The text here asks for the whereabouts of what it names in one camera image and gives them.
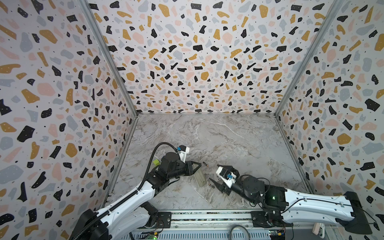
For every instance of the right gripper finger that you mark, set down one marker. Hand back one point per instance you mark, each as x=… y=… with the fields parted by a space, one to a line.
x=224 y=170
x=223 y=188

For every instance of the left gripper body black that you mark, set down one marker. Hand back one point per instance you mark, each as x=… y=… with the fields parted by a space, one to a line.
x=180 y=169

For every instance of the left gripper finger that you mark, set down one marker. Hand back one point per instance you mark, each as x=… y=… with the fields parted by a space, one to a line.
x=192 y=163
x=192 y=169

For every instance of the white remote control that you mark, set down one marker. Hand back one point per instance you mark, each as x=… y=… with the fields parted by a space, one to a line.
x=200 y=178

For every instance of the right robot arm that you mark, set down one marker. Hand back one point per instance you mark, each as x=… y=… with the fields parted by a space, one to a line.
x=281 y=207

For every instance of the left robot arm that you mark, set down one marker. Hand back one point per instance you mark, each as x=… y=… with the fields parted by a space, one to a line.
x=133 y=210

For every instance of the green cube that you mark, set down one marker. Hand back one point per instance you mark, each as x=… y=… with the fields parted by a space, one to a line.
x=156 y=162

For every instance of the perforated metal cover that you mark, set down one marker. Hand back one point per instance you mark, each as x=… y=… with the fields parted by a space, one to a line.
x=207 y=235

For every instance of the white pink handheld device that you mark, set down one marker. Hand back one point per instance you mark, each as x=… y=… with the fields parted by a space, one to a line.
x=319 y=230

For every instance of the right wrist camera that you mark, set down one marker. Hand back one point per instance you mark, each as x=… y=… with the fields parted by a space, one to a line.
x=227 y=176

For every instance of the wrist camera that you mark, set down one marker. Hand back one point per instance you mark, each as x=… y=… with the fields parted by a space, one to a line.
x=183 y=150
x=227 y=176

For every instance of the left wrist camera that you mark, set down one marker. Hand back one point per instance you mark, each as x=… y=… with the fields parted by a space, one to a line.
x=183 y=150

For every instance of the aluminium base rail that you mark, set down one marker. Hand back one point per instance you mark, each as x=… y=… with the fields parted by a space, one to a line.
x=201 y=220

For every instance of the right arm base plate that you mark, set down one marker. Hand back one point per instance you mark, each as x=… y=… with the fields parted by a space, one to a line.
x=261 y=219

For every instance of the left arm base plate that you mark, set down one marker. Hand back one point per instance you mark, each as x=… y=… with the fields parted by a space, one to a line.
x=160 y=220

